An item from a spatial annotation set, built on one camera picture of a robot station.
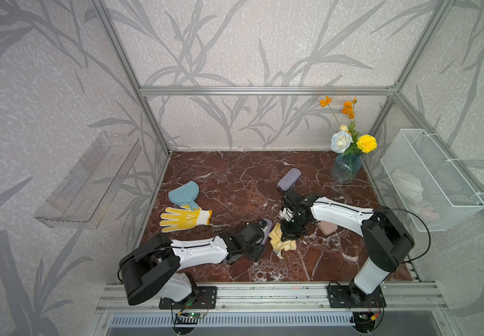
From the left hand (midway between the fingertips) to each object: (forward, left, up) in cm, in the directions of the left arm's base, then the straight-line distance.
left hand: (258, 246), depth 86 cm
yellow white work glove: (+13, +34, 0) cm, 36 cm away
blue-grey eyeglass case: (+32, -16, +3) cm, 36 cm away
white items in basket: (+14, -57, +24) cm, 63 cm away
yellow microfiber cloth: (-1, -8, +5) cm, 9 cm away
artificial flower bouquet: (+28, -34, +34) cm, 55 cm away
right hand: (+2, -9, +3) cm, 10 cm away
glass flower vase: (+34, -42, +12) cm, 55 cm away
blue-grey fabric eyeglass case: (+6, -4, +3) cm, 8 cm away
